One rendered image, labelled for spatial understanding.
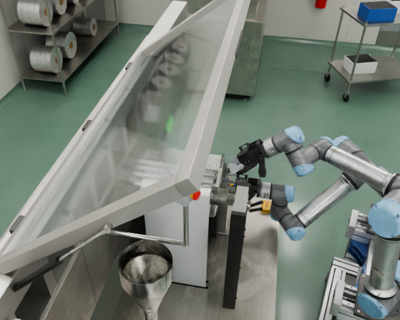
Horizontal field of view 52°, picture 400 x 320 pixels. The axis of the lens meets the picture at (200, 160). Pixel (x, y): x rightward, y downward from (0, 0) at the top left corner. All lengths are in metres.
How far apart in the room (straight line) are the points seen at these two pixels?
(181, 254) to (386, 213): 0.76
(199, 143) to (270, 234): 1.38
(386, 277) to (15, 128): 3.75
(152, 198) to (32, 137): 3.75
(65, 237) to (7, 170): 3.25
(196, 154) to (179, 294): 1.19
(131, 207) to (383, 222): 0.99
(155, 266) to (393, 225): 0.77
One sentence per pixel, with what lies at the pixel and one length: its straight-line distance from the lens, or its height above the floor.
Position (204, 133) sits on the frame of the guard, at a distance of 0.69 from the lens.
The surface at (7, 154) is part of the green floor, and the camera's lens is 4.21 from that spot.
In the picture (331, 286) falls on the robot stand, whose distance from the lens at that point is 2.77.
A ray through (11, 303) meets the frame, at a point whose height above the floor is 1.61.
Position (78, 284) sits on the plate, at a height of 1.35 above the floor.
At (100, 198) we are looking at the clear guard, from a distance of 0.82.
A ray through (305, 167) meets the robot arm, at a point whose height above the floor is 1.38.
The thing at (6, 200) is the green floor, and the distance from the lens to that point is 3.72.
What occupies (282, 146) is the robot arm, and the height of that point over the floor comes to 1.43.
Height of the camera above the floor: 2.40
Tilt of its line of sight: 39 degrees down
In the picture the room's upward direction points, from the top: 1 degrees clockwise
